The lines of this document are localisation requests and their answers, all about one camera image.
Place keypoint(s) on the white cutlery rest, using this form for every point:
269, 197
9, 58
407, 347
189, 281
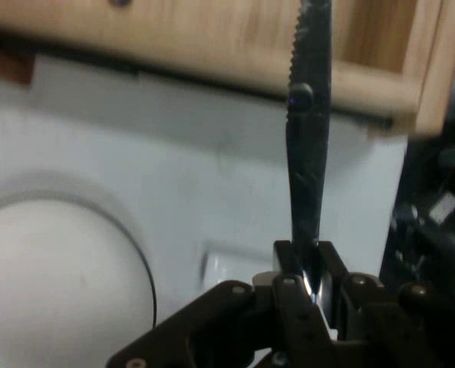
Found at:
238, 266

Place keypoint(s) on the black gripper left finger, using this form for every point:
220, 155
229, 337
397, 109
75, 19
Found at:
219, 322

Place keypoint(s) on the silver table knife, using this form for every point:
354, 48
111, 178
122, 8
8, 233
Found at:
307, 172

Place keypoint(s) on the white plate with black rim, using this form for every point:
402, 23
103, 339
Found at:
58, 283

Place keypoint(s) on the dark brown wooden cabinet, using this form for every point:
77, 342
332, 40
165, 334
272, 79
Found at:
4, 65

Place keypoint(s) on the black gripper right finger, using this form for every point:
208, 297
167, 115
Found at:
388, 329

